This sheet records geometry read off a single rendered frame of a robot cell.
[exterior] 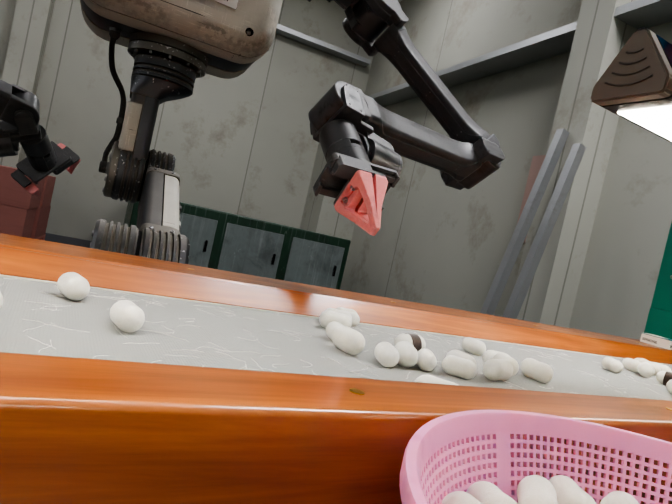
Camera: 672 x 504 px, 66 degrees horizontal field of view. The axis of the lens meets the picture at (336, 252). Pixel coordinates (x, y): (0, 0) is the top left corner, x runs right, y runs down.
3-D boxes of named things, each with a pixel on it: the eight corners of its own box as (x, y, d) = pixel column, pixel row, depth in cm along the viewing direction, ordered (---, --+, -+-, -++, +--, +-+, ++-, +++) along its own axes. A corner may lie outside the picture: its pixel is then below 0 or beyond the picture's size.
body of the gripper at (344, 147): (402, 179, 69) (386, 147, 74) (336, 160, 64) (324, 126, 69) (377, 214, 73) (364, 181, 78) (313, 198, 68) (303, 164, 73)
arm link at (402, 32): (477, 176, 116) (515, 150, 110) (461, 196, 105) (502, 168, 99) (352, 18, 114) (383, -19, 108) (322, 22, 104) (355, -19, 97)
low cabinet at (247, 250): (280, 286, 707) (294, 227, 705) (335, 319, 532) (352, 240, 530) (116, 258, 622) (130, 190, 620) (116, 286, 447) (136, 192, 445)
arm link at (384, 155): (307, 116, 82) (342, 79, 77) (361, 145, 88) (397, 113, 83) (313, 173, 75) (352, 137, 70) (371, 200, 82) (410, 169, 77)
